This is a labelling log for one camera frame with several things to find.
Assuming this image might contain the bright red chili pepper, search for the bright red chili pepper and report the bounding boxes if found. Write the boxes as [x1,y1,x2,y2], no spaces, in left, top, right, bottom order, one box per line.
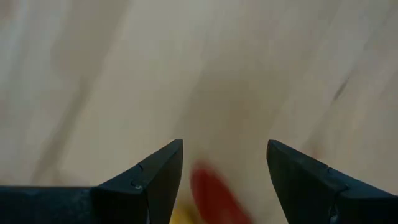
[188,159,254,224]

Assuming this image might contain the yellow lemon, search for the yellow lemon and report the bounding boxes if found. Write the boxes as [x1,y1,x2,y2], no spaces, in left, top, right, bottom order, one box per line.
[169,202,203,224]

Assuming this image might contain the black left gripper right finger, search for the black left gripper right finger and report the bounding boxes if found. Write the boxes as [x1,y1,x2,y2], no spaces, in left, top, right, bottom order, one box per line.
[266,139,349,224]

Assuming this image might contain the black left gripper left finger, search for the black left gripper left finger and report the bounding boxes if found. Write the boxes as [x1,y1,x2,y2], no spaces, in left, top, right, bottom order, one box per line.
[93,139,184,224]

